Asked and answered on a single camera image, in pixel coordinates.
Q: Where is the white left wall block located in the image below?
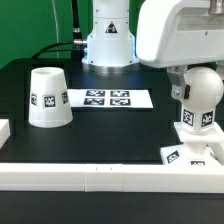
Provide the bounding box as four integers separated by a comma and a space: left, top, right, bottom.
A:
0, 119, 10, 149

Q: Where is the white right wall block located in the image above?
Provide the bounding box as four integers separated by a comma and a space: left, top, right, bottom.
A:
210, 143, 224, 166

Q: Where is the thin white cable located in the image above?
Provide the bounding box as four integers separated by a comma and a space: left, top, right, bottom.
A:
51, 0, 61, 59

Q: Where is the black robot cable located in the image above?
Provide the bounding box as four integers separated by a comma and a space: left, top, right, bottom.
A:
31, 0, 88, 59

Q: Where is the white front rail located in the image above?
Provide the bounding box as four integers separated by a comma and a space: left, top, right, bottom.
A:
0, 163, 224, 193

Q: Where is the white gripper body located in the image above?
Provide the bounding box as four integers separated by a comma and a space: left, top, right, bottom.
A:
136, 0, 224, 68

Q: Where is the white marker sheet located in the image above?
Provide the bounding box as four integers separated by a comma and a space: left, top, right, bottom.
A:
68, 89, 153, 109

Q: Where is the white lamp base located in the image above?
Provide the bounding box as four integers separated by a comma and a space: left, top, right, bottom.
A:
160, 122, 224, 167

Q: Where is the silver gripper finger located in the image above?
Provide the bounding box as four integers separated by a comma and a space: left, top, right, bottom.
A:
167, 65, 190, 100

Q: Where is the white lamp bulb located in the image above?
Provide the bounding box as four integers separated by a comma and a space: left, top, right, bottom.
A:
181, 67, 224, 134

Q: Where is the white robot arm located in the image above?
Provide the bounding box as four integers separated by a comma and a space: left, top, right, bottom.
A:
82, 0, 224, 99

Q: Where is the white wall block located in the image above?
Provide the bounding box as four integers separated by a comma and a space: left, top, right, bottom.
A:
210, 143, 224, 166
0, 119, 10, 149

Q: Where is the white lamp shade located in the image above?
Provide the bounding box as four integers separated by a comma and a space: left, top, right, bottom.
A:
28, 67, 73, 128

